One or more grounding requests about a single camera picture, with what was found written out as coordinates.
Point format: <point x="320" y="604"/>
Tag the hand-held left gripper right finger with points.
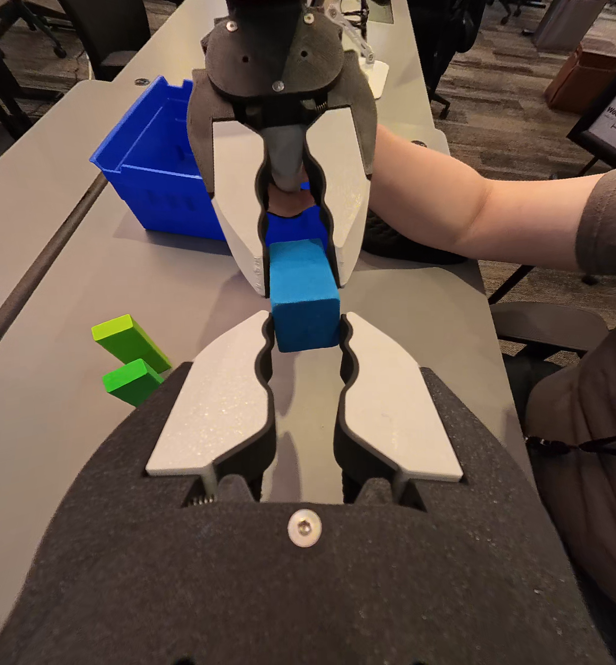
<point x="396" y="415"/>

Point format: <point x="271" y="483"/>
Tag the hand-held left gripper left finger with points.
<point x="214" y="410"/>

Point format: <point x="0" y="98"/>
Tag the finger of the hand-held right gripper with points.
<point x="347" y="197"/>
<point x="235" y="197"/>

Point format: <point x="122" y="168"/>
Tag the green wooden block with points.
<point x="131" y="337"/>
<point x="131" y="382"/>

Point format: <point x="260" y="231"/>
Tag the blue plastic bin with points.
<point x="147" y="182"/>

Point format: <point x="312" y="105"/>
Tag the blue arch block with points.
<point x="303" y="296"/>

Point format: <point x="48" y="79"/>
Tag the person's right forearm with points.
<point x="469" y="208"/>

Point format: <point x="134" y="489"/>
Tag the person's right hand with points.
<point x="290" y="203"/>

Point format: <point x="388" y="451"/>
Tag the white desk stand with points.
<point x="370" y="67"/>

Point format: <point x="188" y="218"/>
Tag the black office chair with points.
<point x="27" y="21"/>
<point x="110" y="31"/>
<point x="443" y="41"/>

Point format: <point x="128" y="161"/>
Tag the person's torso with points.
<point x="599" y="389"/>

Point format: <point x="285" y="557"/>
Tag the brown box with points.
<point x="583" y="78"/>

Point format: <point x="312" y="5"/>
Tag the black framed tag sign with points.
<point x="614" y="119"/>

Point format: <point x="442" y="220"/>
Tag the grey trash bin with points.
<point x="568" y="23"/>

